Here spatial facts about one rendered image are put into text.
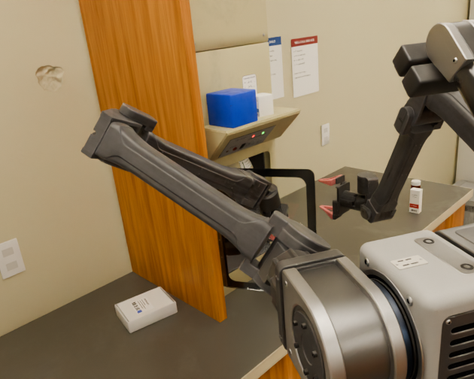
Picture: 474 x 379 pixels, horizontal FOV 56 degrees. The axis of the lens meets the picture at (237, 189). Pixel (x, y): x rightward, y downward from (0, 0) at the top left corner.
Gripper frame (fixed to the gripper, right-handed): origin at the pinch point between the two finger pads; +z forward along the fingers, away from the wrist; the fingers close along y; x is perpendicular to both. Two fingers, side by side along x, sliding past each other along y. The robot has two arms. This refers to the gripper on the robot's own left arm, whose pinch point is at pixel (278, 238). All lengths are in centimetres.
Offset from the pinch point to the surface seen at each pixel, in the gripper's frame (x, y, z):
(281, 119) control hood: -1.6, -30.3, -18.5
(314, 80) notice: -8, -124, 30
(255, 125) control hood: -6.6, -21.3, -23.3
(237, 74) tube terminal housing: -13.8, -36.3, -30.8
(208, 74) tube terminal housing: -18.9, -28.1, -36.5
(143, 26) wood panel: -32, -26, -53
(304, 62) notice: -11, -122, 17
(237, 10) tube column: -13, -46, -46
